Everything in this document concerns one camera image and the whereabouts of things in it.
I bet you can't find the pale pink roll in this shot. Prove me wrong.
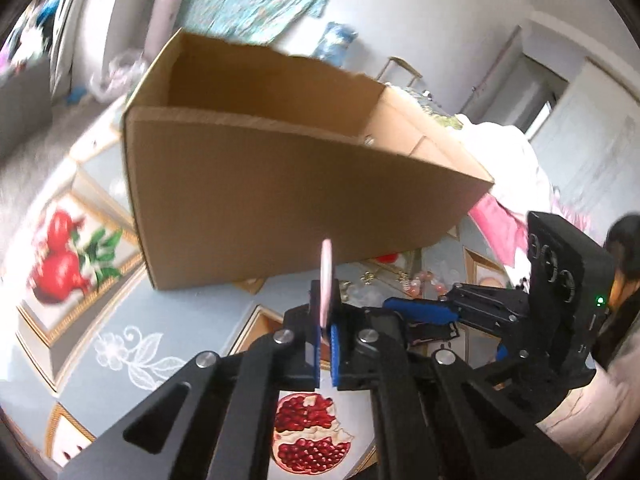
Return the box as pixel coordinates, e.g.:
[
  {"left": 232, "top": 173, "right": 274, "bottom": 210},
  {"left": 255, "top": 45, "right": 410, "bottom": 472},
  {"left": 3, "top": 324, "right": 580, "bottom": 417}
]
[{"left": 144, "top": 0, "right": 189, "bottom": 61}]

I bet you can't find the blue and white bucket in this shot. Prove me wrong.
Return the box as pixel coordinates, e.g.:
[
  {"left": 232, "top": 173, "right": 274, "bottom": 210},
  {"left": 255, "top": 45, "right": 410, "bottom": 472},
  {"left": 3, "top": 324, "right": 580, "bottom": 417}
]
[{"left": 313, "top": 22, "right": 359, "bottom": 67}]

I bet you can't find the pink blanket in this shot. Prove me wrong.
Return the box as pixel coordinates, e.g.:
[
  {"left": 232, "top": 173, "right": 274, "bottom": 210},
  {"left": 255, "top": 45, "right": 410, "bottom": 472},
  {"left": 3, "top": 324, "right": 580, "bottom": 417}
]
[{"left": 467, "top": 180, "right": 606, "bottom": 267}]

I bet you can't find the pile of clothes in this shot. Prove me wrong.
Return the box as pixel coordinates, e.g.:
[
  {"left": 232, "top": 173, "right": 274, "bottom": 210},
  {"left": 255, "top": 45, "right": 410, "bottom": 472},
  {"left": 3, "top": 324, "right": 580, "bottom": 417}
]
[{"left": 0, "top": 0, "right": 63, "bottom": 81}]

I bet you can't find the white plastic bag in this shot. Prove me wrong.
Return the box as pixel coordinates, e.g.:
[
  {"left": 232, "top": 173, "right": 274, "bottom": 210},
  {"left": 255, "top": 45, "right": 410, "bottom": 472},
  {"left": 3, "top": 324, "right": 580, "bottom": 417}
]
[{"left": 90, "top": 50, "right": 147, "bottom": 104}]

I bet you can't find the pink bangle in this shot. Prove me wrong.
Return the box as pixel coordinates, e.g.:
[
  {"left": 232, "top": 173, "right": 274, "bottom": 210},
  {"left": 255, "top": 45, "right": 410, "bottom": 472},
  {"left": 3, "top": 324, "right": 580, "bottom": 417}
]
[{"left": 320, "top": 238, "right": 335, "bottom": 329}]

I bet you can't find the grey cabinet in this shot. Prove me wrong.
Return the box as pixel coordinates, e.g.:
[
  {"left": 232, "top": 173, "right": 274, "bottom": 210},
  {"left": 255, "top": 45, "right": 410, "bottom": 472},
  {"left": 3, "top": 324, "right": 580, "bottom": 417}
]
[{"left": 0, "top": 57, "right": 54, "bottom": 161}]

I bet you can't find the white door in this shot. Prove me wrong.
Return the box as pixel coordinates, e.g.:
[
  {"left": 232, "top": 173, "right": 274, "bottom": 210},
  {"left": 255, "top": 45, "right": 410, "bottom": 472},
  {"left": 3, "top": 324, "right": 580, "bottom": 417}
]
[{"left": 527, "top": 57, "right": 640, "bottom": 221}]

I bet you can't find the dark garment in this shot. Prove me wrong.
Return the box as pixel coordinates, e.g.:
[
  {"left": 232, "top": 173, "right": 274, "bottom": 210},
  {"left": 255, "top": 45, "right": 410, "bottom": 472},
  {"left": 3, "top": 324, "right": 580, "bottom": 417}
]
[{"left": 595, "top": 214, "right": 640, "bottom": 373}]

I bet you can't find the pink bead bracelet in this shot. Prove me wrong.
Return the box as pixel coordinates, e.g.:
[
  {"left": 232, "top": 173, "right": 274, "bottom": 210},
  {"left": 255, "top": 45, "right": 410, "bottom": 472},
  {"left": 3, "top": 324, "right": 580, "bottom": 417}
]
[{"left": 400, "top": 269, "right": 453, "bottom": 297}]

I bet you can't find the brown cardboard box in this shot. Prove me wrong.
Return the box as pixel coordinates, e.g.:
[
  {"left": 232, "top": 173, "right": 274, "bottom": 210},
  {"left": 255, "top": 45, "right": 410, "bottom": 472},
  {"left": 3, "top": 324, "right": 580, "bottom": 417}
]
[{"left": 123, "top": 28, "right": 496, "bottom": 291}]

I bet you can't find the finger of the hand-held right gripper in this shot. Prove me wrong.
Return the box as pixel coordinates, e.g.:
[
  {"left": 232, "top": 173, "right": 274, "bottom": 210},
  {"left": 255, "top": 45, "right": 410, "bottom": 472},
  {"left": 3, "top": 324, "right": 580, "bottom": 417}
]
[
  {"left": 382, "top": 282, "right": 532, "bottom": 335},
  {"left": 404, "top": 321, "right": 506, "bottom": 357}
]

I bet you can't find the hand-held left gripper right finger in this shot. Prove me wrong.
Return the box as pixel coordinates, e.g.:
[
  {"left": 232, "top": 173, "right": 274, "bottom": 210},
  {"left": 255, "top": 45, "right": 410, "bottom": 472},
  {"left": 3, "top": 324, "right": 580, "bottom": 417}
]
[{"left": 329, "top": 291, "right": 587, "bottom": 480}]

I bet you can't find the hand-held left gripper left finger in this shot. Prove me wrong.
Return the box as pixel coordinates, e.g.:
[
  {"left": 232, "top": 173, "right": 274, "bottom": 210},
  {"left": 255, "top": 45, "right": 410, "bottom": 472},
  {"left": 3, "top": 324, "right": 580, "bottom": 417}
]
[{"left": 60, "top": 279, "right": 322, "bottom": 480}]

